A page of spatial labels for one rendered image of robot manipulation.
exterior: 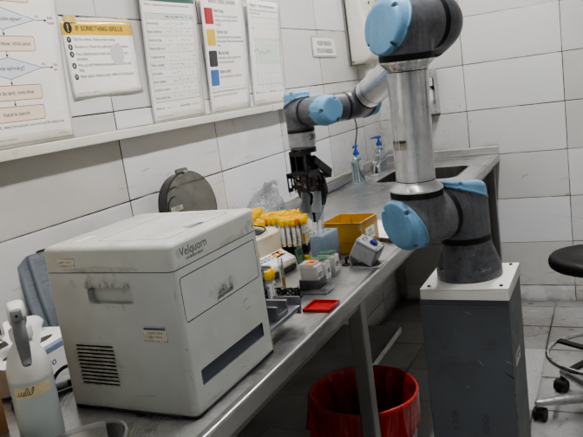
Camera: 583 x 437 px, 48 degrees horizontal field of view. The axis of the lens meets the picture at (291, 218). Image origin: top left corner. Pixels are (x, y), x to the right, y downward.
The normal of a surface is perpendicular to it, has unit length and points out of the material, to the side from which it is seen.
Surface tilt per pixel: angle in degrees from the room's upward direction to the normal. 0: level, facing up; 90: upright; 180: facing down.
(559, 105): 90
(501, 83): 90
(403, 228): 98
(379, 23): 83
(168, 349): 90
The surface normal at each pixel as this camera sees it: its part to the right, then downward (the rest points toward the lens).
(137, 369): -0.42, 0.22
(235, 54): 0.89, 0.01
